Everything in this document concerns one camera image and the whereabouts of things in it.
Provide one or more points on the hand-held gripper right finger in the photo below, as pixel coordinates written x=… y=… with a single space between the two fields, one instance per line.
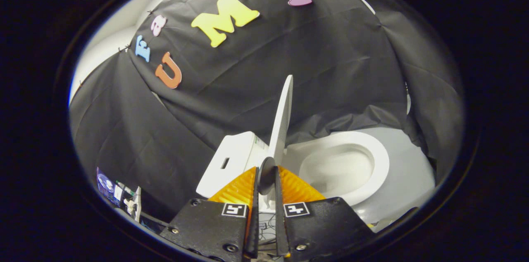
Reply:
x=280 y=229

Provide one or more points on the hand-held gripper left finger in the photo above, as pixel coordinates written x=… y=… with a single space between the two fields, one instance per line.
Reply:
x=253 y=233

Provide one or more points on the black backdrop cloth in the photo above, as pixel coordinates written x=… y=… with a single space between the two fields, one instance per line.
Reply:
x=289 y=67

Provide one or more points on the computer monitor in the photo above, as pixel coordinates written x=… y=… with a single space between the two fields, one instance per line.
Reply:
x=105 y=185

